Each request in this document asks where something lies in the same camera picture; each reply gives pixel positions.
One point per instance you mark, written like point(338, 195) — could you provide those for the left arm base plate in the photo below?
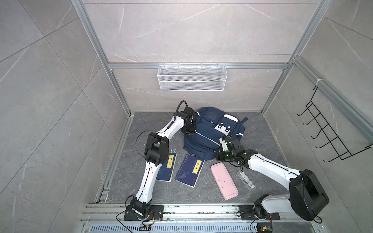
point(149, 213)

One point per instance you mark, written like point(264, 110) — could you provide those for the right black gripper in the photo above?
point(219, 157)

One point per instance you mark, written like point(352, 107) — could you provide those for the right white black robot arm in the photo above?
point(306, 196)

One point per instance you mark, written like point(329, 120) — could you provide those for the blue book yellow label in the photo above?
point(166, 171)
point(189, 170)

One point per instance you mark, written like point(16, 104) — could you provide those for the white wire mesh basket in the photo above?
point(192, 77)

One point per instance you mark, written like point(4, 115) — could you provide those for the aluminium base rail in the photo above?
point(191, 218)

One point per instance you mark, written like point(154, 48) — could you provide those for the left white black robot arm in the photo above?
point(156, 154)

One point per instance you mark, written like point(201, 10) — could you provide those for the pink pencil case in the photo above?
point(224, 181)

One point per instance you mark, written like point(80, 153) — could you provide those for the black wire hook rack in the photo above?
point(325, 128)

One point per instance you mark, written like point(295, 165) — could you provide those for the navy blue student backpack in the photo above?
point(211, 125)

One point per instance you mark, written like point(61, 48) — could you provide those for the clear plastic ruler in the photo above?
point(244, 178)

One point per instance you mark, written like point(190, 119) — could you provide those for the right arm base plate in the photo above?
point(252, 212)

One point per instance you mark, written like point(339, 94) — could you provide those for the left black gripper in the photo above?
point(193, 130)

